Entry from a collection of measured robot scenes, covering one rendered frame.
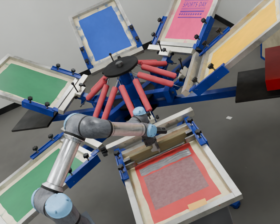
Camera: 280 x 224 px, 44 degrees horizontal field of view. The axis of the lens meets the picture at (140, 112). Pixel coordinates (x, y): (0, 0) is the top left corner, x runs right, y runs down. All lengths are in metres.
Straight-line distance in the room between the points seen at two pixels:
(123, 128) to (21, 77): 1.88
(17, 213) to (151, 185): 0.99
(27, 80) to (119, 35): 1.06
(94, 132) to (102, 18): 2.38
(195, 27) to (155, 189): 1.70
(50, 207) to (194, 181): 0.87
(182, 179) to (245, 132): 1.78
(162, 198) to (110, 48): 2.01
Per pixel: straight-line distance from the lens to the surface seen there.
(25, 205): 2.66
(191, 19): 3.42
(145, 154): 2.33
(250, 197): 3.22
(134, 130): 1.91
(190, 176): 2.17
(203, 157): 2.25
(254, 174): 3.39
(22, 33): 6.22
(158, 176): 2.24
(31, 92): 3.37
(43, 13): 6.12
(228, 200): 1.94
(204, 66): 2.79
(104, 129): 1.75
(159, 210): 2.06
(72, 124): 1.82
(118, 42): 3.71
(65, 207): 1.69
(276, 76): 2.54
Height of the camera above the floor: 2.47
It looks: 31 degrees down
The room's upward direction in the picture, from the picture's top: 24 degrees counter-clockwise
